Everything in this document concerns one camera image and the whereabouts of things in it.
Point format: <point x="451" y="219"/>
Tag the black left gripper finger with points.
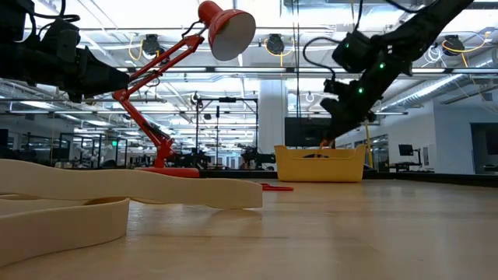
<point x="123" y="81"/>
<point x="101" y="78"/>

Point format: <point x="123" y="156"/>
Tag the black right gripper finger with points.
<point x="343" y="133"/>
<point x="330" y="134"/>

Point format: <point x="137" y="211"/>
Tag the red piece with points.
<point x="278" y="188"/>

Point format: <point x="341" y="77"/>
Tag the wide beige rubber band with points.
<point x="58" y="229"/>
<point x="155" y="188"/>

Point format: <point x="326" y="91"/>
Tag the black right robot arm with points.
<point x="420" y="27"/>

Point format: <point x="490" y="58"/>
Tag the black background robot arm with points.
<point x="257" y="155"/>

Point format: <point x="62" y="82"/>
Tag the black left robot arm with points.
<point x="15" y="58"/>

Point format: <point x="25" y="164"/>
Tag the yellow plastic bin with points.
<point x="303" y="169"/>

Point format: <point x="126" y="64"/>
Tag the black background screen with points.
<point x="301" y="132"/>

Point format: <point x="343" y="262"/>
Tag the small monitor on stand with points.
<point x="405" y="149"/>

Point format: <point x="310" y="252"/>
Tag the red desk lamp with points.
<point x="229" y="31"/>

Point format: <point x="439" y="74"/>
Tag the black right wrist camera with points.
<point x="334" y="87"/>

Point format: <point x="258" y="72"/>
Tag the black background workstation frame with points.
<point x="93" y="135"/>

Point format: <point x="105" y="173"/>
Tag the black metal table frame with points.
<point x="233" y="173"/>

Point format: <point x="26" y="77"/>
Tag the black metal frame station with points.
<point x="227" y="100"/>

